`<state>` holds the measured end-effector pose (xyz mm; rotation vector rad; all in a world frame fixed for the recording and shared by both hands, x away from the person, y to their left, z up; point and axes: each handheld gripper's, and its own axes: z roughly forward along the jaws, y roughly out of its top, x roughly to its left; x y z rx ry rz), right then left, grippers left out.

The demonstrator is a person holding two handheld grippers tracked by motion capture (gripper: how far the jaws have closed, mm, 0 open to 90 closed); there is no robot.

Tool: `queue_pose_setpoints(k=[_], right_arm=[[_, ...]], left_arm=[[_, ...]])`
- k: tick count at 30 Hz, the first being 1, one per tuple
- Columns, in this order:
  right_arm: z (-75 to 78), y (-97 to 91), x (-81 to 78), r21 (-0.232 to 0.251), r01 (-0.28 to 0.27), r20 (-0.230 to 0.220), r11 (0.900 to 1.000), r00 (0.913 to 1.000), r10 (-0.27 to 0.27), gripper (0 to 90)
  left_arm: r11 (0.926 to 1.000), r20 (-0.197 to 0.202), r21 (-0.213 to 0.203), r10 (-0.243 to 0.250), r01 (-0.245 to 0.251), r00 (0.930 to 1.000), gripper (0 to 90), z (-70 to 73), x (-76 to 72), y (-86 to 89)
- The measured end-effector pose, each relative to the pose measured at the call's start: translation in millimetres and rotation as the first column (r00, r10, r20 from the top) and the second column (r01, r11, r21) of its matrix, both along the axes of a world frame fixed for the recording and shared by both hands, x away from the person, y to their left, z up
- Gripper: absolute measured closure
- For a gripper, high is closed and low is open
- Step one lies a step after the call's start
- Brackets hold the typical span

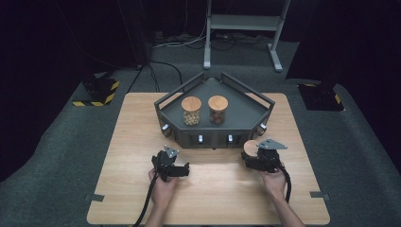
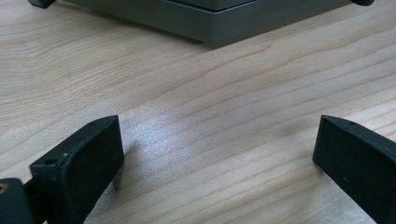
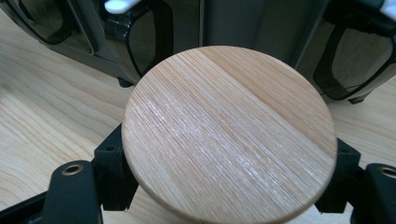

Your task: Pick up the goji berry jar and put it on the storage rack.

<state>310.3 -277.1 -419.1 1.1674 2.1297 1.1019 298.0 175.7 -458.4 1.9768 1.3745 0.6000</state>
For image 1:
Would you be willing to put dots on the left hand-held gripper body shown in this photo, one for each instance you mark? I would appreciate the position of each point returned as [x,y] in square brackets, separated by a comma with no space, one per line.
[164,165]

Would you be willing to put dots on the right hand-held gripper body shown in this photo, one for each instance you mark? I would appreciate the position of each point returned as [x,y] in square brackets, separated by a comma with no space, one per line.
[268,159]

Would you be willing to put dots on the bamboo-lidded glass jar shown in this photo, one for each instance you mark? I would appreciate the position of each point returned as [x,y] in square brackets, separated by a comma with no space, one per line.
[250,147]

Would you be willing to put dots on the dark grey corner shelf rack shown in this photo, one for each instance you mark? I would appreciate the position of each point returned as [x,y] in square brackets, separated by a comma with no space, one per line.
[242,113]

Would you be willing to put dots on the bamboo-lidded jar of dark nuts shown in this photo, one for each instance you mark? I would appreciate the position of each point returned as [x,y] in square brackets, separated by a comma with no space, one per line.
[217,104]

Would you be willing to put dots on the bamboo-lidded jar of pale beans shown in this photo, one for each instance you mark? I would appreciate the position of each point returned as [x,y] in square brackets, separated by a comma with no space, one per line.
[191,105]

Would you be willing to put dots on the person's left hand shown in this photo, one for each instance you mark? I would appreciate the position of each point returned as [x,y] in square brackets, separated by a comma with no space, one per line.
[162,190]

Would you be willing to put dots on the person's right hand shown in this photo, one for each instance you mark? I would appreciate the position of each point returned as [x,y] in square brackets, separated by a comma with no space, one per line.
[274,184]

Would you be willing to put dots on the grey tape strip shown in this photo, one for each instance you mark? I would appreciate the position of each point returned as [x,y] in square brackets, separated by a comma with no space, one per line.
[320,195]
[94,197]

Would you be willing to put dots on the yellow-black striped stand base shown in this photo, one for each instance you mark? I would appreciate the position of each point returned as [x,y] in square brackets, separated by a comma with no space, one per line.
[99,91]
[321,97]

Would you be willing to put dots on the grey metal stand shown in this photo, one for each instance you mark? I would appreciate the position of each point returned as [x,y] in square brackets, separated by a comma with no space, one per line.
[242,22]

